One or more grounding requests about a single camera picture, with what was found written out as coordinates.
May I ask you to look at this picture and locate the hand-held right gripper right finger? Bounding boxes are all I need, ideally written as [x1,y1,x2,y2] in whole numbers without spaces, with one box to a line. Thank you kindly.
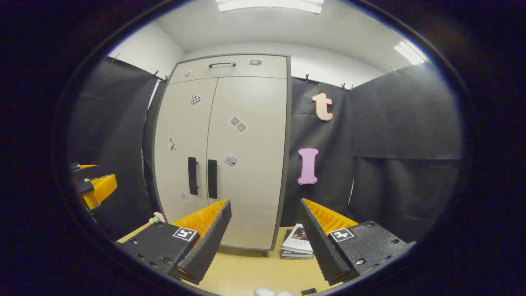
[299,198,411,286]

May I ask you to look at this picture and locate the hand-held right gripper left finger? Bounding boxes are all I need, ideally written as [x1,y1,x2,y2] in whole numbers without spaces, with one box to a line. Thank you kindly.
[116,200,232,285]

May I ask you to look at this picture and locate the black door handle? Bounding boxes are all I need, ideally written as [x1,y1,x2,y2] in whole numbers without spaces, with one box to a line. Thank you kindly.
[188,157,199,196]
[207,160,218,199]

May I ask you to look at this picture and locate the cube sticker grey cabinet door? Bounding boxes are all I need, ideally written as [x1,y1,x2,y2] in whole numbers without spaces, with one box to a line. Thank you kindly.
[205,76,288,250]

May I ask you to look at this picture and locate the checkered sticker grey cabinet door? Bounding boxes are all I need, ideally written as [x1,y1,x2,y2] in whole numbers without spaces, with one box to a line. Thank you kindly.
[153,78,219,225]

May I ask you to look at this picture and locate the grey double-door shoe cabinet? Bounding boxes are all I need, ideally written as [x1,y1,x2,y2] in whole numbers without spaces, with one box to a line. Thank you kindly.
[152,53,293,251]

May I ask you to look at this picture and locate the thin white book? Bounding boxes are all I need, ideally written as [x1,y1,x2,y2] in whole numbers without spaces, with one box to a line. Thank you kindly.
[281,246,315,259]

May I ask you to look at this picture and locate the black backdrop cloth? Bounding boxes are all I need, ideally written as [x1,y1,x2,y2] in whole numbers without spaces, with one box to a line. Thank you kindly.
[68,55,463,243]

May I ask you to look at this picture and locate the long ceiling light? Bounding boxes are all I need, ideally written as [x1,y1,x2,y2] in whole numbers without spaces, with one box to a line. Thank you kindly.
[216,0,325,15]

